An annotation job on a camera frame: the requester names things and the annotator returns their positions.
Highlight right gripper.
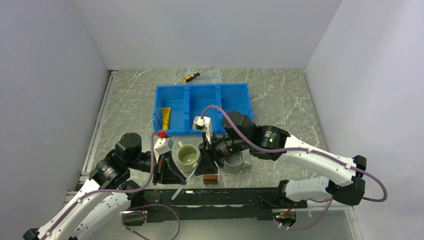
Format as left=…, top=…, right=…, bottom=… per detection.
left=194, top=131, right=250, bottom=176

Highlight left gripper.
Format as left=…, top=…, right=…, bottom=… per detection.
left=127, top=149, right=187, bottom=185

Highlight clear toothbrush holder brown ends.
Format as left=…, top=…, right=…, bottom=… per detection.
left=202, top=174, right=219, bottom=185

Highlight light green ceramic mug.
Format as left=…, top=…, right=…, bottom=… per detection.
left=176, top=141, right=200, bottom=173

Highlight grey ceramic mug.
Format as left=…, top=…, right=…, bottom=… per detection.
left=222, top=152, right=252, bottom=175

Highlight blue three-compartment plastic bin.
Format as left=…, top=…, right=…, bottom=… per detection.
left=152, top=83, right=254, bottom=136

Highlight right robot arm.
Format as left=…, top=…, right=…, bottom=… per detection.
left=192, top=111, right=367, bottom=208

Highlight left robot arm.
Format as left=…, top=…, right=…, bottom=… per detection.
left=23, top=132, right=187, bottom=240

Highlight yellow toothpaste tube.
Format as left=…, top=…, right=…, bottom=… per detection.
left=161, top=107, right=171, bottom=130

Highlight clear plastic organizer box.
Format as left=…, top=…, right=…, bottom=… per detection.
left=183, top=69, right=223, bottom=85

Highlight yellow black screwdriver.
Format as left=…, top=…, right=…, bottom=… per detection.
left=183, top=66, right=214, bottom=83

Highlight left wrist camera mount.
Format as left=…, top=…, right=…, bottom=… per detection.
left=153, top=130, right=174, bottom=163

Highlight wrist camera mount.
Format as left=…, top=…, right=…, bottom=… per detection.
left=192, top=116, right=213, bottom=144
left=153, top=130, right=174, bottom=163

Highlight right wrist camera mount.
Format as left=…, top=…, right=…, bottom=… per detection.
left=192, top=116, right=213, bottom=144

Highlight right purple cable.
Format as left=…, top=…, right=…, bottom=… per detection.
left=199, top=104, right=388, bottom=232

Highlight purple cable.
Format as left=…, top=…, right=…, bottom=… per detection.
left=39, top=131, right=181, bottom=240
left=199, top=104, right=388, bottom=232

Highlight aluminium side rail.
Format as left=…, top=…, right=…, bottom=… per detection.
left=52, top=70, right=119, bottom=240

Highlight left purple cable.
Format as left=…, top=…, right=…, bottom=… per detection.
left=39, top=131, right=181, bottom=240

